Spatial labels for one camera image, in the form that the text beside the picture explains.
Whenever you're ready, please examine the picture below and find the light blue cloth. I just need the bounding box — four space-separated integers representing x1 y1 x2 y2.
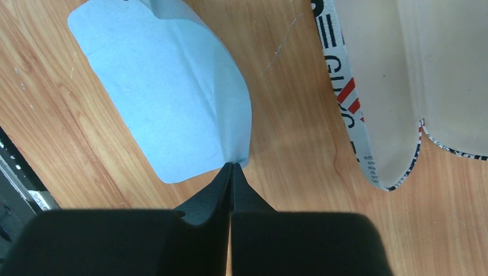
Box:
67 1 252 183

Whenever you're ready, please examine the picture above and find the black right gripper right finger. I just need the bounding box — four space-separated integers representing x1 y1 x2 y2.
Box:
230 164 392 275

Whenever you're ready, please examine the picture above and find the flag print glasses case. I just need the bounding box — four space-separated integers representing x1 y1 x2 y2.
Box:
311 1 487 191

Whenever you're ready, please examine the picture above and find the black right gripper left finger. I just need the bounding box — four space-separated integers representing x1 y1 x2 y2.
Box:
1 163 233 275

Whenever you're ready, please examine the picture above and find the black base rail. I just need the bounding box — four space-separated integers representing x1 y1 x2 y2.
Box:
1 129 60 262

